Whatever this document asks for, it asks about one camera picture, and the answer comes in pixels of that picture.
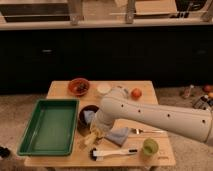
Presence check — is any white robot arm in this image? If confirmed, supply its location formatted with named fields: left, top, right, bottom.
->
left=90, top=87, right=213, bottom=146

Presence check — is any white cup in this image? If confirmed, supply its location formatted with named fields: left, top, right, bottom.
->
left=96, top=83, right=111, bottom=97

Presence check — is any green plastic cup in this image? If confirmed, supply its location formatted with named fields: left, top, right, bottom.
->
left=143, top=138, right=159, bottom=156

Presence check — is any grey sponge in bowl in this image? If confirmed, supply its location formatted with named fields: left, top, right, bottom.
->
left=83, top=110, right=95, bottom=124

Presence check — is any dark brown bowl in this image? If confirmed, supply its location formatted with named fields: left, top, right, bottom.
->
left=77, top=105, right=98, bottom=136

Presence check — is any grey folded cloth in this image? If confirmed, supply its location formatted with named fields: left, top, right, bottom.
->
left=105, top=127, right=130, bottom=146

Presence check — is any black and white dish brush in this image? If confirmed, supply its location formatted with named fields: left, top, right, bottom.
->
left=89, top=148, right=138, bottom=161

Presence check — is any wooden table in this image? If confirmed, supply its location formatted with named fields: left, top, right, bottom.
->
left=24, top=81, right=176, bottom=169

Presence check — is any metal fork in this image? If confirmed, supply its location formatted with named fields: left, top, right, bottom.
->
left=130, top=128, right=164, bottom=135

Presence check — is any green plastic tray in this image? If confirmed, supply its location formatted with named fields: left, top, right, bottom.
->
left=17, top=99, right=79, bottom=156

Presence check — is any orange bowl with dark food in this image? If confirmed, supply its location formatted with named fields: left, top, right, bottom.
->
left=68, top=78, right=90, bottom=96

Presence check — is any orange fruit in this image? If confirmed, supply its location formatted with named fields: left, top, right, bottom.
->
left=131, top=88, right=142, bottom=99

